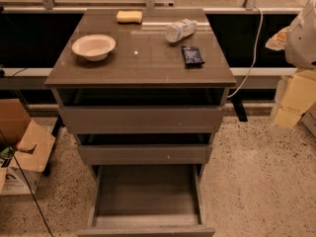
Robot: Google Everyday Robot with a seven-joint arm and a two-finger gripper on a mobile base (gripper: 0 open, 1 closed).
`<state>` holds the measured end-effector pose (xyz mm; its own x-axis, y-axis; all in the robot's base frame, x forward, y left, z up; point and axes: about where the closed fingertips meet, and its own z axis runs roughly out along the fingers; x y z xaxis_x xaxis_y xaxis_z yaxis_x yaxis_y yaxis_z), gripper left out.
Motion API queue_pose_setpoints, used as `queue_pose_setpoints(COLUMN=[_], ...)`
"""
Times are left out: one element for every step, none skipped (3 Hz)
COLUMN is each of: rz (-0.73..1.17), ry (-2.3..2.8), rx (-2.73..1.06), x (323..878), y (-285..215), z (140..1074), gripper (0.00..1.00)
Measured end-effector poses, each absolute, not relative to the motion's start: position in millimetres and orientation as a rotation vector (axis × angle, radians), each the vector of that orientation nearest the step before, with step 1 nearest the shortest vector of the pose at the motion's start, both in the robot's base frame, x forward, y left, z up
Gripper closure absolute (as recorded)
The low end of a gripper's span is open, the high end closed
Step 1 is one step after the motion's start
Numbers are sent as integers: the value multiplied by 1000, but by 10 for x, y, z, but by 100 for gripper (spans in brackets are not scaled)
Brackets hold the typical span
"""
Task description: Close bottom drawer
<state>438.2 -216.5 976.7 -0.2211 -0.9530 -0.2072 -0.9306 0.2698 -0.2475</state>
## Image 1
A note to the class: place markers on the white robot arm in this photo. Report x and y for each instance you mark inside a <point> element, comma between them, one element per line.
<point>298,41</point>

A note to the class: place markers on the open cardboard box left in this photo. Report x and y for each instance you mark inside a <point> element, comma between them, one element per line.
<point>25,149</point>

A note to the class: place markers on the grey drawer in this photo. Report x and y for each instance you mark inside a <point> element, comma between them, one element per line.
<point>147,201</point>
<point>120,120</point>
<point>144,154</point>

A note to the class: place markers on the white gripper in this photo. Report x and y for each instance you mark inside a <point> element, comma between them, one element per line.
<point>302,41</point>

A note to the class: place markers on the grey bottom drawer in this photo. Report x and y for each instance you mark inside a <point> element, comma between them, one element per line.
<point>147,201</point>

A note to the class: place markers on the clear plastic water bottle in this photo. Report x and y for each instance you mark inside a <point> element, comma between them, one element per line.
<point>180,30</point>

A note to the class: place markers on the cardboard box right edge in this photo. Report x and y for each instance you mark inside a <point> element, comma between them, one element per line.
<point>309,119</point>

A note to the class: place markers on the grey drawer cabinet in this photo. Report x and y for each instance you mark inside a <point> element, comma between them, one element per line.
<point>143,70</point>

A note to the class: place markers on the yellow sponge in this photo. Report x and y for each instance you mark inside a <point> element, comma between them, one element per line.
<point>127,17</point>

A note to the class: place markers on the white paper bowl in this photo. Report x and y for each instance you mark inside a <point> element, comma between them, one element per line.
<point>94,47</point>

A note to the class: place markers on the dark blue snack packet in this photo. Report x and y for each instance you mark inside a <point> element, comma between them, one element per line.
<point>192,55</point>

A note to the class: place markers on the grey middle drawer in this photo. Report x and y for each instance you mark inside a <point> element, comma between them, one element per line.
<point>144,154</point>

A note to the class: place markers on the grey top drawer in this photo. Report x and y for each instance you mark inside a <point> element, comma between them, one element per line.
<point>120,120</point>

